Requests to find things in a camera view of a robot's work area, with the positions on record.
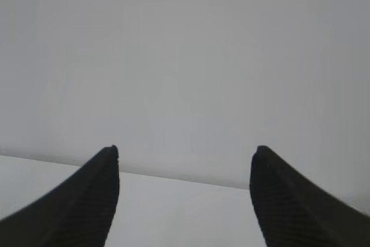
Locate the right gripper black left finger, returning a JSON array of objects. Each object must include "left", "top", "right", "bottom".
[{"left": 1, "top": 145, "right": 120, "bottom": 246}]

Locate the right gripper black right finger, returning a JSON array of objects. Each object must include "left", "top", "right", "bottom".
[{"left": 249, "top": 146, "right": 369, "bottom": 246}]

